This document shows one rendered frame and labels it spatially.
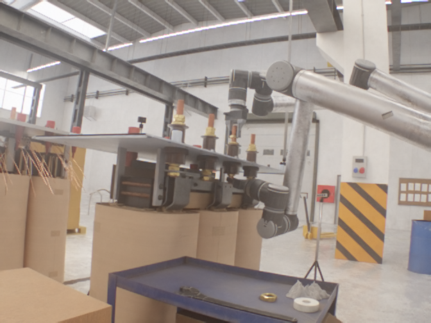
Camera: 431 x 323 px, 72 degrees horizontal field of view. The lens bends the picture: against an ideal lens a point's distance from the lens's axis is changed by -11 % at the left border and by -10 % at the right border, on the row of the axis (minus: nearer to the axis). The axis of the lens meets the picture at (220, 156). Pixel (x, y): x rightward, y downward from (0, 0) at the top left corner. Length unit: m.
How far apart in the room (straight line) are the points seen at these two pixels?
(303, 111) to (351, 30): 5.79
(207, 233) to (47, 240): 1.63
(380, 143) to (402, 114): 5.31
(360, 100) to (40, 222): 2.54
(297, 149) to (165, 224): 0.77
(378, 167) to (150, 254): 5.58
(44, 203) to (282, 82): 2.18
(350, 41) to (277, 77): 5.85
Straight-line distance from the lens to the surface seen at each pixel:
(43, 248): 3.01
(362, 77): 2.31
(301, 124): 1.71
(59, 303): 0.79
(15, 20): 10.19
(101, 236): 1.57
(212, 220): 1.77
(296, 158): 1.71
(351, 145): 6.65
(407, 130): 1.31
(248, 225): 2.18
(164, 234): 1.41
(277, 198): 1.59
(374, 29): 7.39
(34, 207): 2.98
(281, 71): 1.52
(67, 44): 10.95
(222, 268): 1.33
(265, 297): 1.03
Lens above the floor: 1.20
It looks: 6 degrees up
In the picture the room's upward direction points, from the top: 5 degrees clockwise
